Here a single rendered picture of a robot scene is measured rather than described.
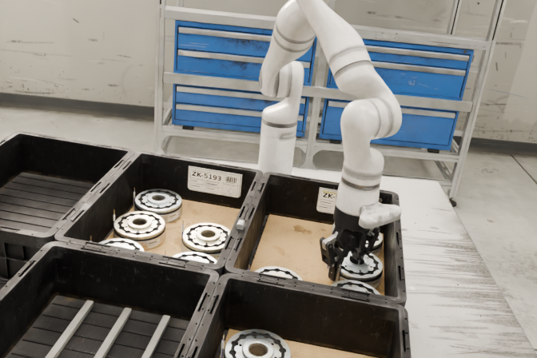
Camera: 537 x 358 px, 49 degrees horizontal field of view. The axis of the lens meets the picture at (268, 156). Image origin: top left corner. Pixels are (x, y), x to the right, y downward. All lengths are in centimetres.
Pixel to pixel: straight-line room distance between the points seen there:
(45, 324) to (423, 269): 88
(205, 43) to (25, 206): 184
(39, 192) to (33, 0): 280
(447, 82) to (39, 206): 232
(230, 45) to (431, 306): 197
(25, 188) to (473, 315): 105
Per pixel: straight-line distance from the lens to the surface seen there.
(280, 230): 128
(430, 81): 317
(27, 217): 133
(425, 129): 325
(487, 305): 144
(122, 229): 121
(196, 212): 132
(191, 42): 304
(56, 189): 143
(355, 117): 97
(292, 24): 123
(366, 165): 100
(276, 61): 133
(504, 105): 430
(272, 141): 148
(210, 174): 133
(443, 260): 155
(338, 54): 102
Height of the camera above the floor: 149
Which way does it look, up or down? 24 degrees down
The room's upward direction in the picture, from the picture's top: 6 degrees clockwise
